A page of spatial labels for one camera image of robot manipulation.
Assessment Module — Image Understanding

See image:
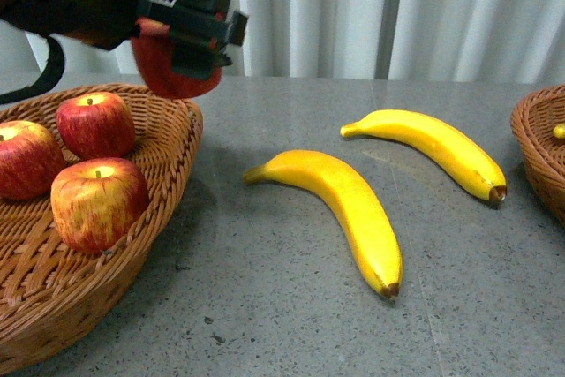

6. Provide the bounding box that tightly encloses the rear yellow banana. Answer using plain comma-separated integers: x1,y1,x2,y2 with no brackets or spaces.
340,109,508,204

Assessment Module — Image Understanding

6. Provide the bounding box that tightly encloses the brown wicker basket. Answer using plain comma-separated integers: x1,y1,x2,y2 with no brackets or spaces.
1,83,203,373
510,86,564,223

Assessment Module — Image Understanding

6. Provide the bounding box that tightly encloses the right brown wicker basket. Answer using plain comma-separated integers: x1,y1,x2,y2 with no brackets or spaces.
510,86,564,223

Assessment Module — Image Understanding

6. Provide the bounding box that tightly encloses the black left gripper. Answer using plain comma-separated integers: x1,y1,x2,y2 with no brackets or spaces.
137,0,248,81

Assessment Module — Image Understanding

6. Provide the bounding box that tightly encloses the banana in right basket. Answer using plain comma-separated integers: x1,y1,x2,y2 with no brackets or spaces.
553,123,565,139

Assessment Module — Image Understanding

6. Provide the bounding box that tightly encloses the red apple far left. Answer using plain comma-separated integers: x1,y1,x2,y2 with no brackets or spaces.
1,120,66,200

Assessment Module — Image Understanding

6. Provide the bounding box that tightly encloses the dark red apple in basket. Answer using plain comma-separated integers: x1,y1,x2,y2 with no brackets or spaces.
56,92,136,159

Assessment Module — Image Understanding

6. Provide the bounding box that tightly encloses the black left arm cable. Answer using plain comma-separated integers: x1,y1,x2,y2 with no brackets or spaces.
0,35,66,106

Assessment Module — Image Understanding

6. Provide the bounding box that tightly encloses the yellow banana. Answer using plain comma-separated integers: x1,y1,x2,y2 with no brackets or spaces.
243,149,403,301
340,109,508,204

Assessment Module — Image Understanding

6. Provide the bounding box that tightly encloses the left brown wicker basket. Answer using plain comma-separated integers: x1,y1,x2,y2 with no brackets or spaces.
1,83,203,373

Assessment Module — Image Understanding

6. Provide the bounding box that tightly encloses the red yellow apple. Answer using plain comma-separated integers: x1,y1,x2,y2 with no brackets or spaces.
50,157,149,254

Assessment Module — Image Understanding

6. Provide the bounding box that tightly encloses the white pleated curtain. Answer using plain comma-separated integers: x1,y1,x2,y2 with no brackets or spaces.
0,0,565,86

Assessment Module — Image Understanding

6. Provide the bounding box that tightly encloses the dark red square apple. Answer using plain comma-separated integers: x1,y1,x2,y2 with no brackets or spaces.
131,18,222,99

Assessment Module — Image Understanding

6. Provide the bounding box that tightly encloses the front yellow banana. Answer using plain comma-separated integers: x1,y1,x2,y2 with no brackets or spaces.
243,149,403,301

